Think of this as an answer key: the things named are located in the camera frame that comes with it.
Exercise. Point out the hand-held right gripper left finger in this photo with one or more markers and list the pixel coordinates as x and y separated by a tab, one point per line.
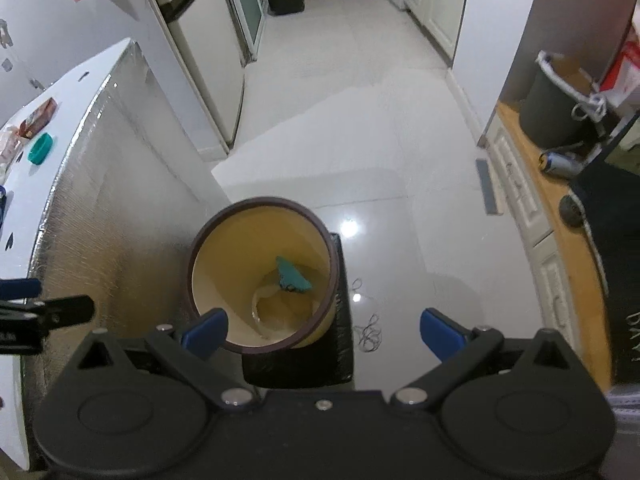
206	331

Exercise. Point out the beige trash bin brown rim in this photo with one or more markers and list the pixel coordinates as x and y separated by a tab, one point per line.
260	275

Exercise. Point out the white plastic bag red print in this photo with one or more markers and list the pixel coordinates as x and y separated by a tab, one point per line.
7	146

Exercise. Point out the teal wrapper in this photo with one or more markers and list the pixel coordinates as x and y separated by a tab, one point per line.
294	276

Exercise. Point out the crumpled white paper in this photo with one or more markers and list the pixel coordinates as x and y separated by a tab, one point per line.
272	305

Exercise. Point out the cardboard piece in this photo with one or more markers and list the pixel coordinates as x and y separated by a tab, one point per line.
572	74

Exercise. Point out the grey bucket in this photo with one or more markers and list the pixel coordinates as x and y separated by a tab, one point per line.
547	107

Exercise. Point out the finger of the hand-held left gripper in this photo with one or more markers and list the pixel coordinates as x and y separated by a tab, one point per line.
20	288
55	311

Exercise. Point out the silver refrigerator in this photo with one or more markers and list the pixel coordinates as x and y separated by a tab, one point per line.
200	50

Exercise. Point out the red and white plastic bag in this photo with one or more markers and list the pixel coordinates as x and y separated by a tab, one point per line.
625	67

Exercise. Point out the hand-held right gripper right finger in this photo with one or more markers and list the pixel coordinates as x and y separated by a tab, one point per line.
441	332

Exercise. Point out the white kitchen cabinet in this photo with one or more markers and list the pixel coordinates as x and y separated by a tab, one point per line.
437	5

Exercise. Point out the metal can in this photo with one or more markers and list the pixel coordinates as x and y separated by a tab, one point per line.
560	161

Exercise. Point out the rubber band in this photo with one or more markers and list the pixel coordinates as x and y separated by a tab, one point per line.
356	285

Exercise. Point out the glass sliding door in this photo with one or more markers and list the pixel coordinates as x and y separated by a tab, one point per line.
245	5

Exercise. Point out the teal bowl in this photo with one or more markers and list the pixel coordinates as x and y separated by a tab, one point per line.
40	148

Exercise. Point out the black stool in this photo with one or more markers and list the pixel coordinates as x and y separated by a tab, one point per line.
320	360

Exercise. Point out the red snack packet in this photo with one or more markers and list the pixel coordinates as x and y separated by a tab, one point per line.
37	118

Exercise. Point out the white cabinet with wooden top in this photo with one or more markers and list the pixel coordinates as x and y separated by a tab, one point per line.
530	200

